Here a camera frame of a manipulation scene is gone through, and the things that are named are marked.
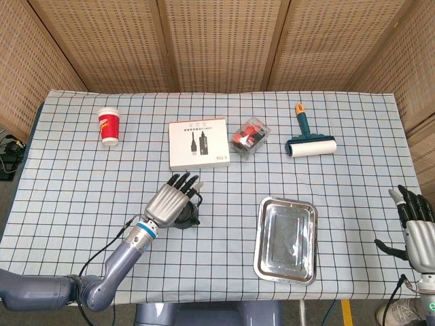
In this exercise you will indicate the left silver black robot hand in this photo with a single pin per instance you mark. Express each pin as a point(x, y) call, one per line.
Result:
point(166, 203)

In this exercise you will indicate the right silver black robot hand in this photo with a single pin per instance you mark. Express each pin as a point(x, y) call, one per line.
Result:
point(421, 244)

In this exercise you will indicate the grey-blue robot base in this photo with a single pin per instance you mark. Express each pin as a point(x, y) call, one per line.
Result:
point(207, 314)

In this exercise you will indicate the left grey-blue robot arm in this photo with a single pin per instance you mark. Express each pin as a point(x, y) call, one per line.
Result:
point(115, 265)

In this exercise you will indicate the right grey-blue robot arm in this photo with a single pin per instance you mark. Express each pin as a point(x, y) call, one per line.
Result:
point(428, 299)

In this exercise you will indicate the black cast-iron teapot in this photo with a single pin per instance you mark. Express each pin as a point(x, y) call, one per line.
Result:
point(188, 225)

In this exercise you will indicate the blue checkered tablecloth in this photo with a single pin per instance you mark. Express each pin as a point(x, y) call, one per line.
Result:
point(217, 183)

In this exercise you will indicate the white cardboard product box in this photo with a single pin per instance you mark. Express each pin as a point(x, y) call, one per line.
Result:
point(198, 149)

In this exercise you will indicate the grey white sneaker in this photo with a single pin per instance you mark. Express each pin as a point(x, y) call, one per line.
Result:
point(401, 310)

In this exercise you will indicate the red paper cup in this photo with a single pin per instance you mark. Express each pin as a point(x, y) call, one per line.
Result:
point(108, 127)

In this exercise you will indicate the clear plastic box red contents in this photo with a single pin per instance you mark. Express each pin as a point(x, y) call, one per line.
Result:
point(249, 137)

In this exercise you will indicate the stainless steel tray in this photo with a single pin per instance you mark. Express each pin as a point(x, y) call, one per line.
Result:
point(285, 241)

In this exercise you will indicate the white table leg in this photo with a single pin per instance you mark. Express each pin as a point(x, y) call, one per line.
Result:
point(301, 312)

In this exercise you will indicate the woven bamboo folding screen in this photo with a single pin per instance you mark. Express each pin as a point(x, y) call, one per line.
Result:
point(217, 44)

